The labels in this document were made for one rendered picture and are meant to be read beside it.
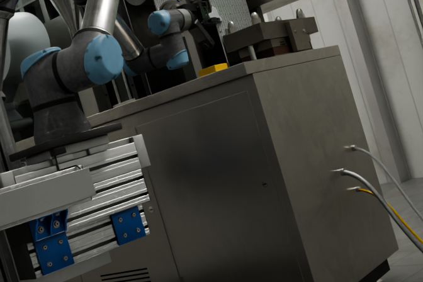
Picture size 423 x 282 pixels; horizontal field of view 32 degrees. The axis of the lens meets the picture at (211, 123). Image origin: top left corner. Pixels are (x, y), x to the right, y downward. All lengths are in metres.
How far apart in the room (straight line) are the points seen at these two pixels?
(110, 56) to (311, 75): 0.92
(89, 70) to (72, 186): 0.30
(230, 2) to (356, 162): 0.75
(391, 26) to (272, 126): 3.00
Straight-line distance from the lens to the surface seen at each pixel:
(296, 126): 2.45
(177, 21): 2.47
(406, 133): 5.33
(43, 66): 1.96
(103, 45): 1.90
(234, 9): 2.82
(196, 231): 2.56
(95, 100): 3.20
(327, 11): 5.55
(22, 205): 1.72
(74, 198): 1.78
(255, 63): 2.34
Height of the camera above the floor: 0.73
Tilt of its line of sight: level
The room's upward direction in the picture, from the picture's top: 17 degrees counter-clockwise
